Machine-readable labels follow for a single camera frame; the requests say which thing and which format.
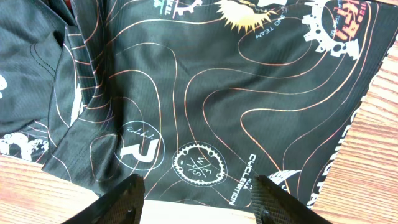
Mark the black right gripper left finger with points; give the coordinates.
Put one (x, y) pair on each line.
(122, 204)

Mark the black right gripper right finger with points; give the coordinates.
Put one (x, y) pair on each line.
(271, 204)

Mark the black orange patterned jersey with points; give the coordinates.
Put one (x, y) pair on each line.
(196, 97)

